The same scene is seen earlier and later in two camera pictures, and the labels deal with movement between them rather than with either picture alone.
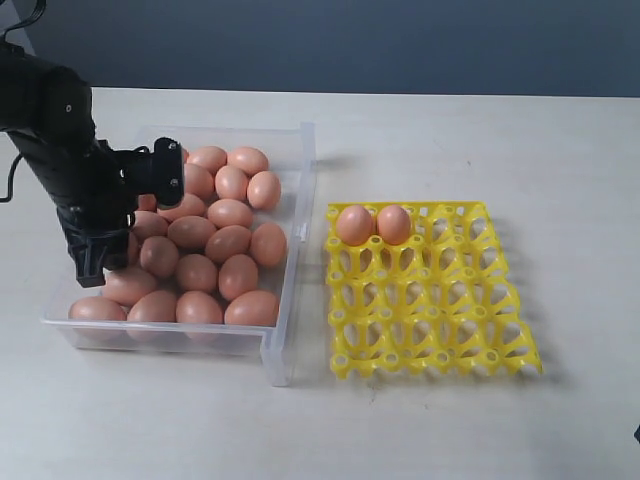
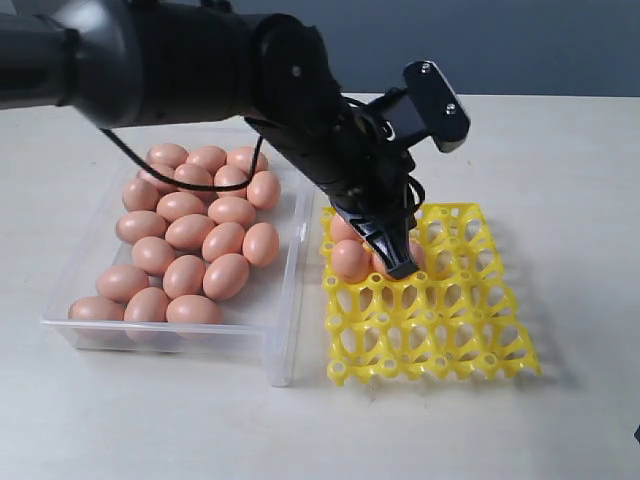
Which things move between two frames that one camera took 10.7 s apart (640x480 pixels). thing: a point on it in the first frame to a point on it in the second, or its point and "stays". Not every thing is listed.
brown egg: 253,307 to 184,276
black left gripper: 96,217 to 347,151
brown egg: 251,160 stays
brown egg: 227,212 stays
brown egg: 231,182 stays
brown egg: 96,308 stays
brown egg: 209,157 stays
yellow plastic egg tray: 444,302 stays
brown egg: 159,256 stays
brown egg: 192,233 stays
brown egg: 134,250 to 193,309
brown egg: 196,273 to 351,261
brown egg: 198,306 to 417,254
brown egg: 148,224 stays
